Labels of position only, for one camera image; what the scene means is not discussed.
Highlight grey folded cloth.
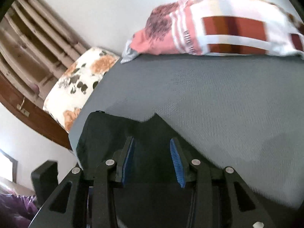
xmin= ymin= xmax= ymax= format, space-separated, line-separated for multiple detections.
xmin=121 ymin=39 xmax=140 ymax=64

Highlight grey textured bed mat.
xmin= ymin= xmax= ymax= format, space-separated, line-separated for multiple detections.
xmin=69 ymin=55 xmax=303 ymax=208

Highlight brass door latch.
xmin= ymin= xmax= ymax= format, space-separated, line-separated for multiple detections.
xmin=17 ymin=97 xmax=30 ymax=117

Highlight pink striped cloth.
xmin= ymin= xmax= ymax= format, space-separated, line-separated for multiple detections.
xmin=130 ymin=0 xmax=208 ymax=56

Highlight floral white orange cushion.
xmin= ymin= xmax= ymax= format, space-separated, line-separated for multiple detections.
xmin=43 ymin=47 xmax=120 ymax=133

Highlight black pants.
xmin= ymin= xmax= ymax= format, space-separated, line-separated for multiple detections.
xmin=76 ymin=111 xmax=218 ymax=227

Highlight purple garment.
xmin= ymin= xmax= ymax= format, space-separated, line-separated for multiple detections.
xmin=1 ymin=194 xmax=39 ymax=228

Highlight checkered red white pillow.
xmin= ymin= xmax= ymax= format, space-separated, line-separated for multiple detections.
xmin=184 ymin=0 xmax=303 ymax=57

